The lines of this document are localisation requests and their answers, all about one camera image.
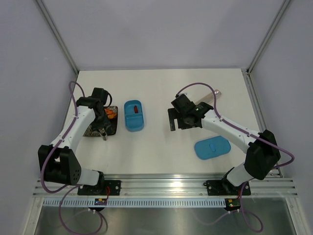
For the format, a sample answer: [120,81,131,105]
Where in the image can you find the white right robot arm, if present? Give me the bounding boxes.
[168,102,281,196]

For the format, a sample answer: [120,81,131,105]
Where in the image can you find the left aluminium frame post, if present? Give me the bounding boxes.
[34,0,79,76]

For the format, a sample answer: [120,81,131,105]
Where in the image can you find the blue two-compartment lunch box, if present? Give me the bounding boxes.
[124,100,144,132]

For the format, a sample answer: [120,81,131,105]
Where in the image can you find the orange fried chicken piece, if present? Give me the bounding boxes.
[105,109,115,115]

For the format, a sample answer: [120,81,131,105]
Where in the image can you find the dark floral square plate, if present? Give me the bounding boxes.
[83,106,118,137]

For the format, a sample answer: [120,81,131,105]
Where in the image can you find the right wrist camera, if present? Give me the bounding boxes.
[171,94,196,115]

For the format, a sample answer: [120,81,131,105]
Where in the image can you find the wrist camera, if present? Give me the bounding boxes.
[171,94,196,115]
[91,88,112,107]

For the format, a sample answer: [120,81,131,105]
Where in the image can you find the blue lunch box lid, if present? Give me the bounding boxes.
[194,136,231,160]

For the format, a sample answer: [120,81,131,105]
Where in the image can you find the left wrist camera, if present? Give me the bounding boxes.
[91,88,112,107]

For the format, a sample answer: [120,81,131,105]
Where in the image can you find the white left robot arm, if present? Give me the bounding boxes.
[38,95,110,195]

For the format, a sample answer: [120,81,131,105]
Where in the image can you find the aluminium frame post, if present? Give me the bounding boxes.
[34,0,79,76]
[246,0,292,75]

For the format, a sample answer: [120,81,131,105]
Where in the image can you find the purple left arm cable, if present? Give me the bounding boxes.
[40,81,108,233]

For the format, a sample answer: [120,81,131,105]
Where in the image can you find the aluminium front rail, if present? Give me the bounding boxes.
[32,173,298,198]

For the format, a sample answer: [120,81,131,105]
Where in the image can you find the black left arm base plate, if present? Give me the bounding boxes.
[77,180,121,196]

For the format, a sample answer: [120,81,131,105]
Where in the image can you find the right aluminium frame post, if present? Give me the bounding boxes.
[246,0,292,75]

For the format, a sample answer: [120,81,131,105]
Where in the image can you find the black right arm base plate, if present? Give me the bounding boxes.
[203,180,251,196]

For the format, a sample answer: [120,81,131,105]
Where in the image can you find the white slotted cable duct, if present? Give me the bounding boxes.
[43,198,240,208]

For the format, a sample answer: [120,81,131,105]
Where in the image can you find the beige translucent cutlery case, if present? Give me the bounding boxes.
[196,90,222,104]

